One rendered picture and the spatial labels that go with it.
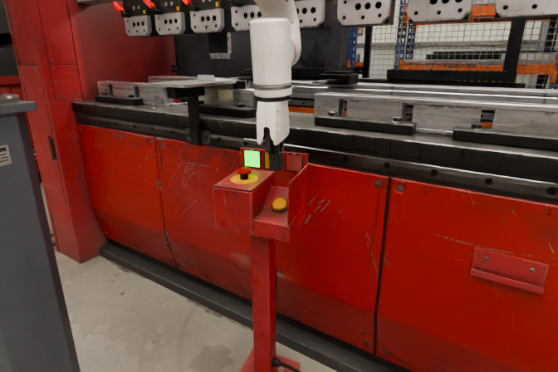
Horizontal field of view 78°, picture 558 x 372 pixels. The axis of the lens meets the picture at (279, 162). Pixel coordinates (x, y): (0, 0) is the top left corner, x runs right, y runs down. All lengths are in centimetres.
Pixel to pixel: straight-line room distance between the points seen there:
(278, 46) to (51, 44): 142
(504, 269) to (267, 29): 80
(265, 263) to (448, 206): 50
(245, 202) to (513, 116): 71
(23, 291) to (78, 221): 126
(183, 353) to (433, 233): 103
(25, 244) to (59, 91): 122
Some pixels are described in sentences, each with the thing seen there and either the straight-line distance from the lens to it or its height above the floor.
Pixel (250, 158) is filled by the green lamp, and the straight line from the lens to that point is 96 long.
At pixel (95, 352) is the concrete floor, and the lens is 166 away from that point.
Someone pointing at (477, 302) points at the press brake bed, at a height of 46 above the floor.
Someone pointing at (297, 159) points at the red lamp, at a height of 82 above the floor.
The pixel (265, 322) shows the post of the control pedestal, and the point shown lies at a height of 36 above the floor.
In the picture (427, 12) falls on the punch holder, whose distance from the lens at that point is 105.
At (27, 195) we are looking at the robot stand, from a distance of 84.
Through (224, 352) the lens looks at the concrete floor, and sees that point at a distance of 152.
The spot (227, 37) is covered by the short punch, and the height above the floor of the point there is 115.
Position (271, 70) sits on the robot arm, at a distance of 73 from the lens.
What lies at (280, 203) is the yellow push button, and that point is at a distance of 88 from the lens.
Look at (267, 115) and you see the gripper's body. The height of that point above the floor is 96.
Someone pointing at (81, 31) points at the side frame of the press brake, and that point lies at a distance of 206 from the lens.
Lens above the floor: 108
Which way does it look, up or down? 17 degrees down
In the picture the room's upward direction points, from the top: straight up
